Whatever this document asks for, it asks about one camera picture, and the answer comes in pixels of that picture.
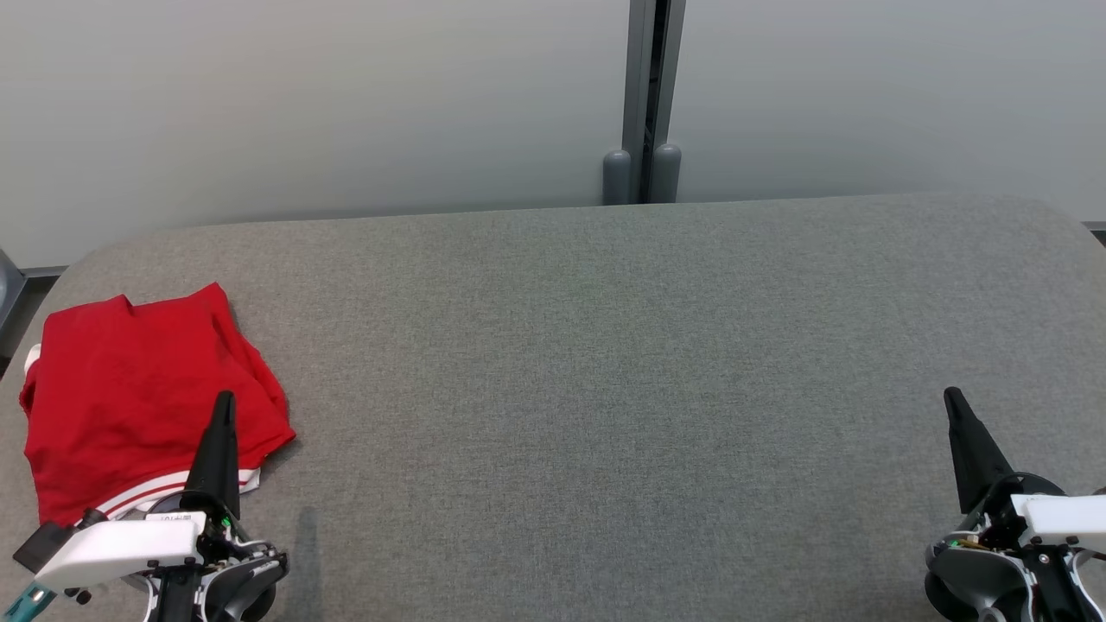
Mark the red white striped jersey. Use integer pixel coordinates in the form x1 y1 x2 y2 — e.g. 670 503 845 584
35 432 262 528

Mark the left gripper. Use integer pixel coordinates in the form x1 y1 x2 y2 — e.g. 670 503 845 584
143 390 291 622

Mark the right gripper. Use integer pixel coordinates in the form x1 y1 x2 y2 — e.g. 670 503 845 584
924 386 1106 622

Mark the grey left frame post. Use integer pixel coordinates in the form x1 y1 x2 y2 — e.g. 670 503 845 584
0 249 26 346

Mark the teal cable plug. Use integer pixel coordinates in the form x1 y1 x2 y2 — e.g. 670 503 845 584
0 581 55 622

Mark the grey cylindrical post cap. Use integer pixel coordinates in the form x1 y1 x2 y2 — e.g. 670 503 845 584
650 143 683 205
602 149 633 206

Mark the red shorts white stripe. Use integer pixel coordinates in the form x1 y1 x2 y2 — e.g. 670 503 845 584
19 282 297 485

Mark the grey metal partition post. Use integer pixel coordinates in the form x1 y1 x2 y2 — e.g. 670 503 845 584
622 0 688 205

